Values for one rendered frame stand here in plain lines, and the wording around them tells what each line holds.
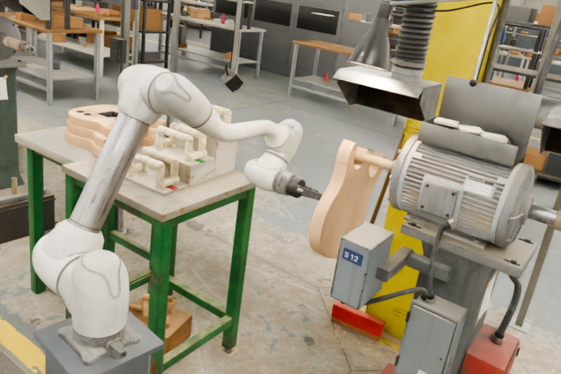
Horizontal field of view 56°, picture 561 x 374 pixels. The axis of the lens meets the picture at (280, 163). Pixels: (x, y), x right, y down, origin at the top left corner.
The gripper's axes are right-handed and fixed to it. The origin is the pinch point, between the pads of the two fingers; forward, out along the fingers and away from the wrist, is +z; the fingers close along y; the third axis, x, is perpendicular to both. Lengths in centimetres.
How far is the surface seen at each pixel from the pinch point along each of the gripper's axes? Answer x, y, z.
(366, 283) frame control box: -16.9, 27.0, 27.7
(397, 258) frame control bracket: -8.0, 14.2, 30.1
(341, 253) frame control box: -11.4, 30.7, 19.2
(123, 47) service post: 38, -41, -184
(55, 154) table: -26, 15, -134
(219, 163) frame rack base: -3, -12, -65
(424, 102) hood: 40.2, 12.2, 20.3
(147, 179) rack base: -19, 13, -78
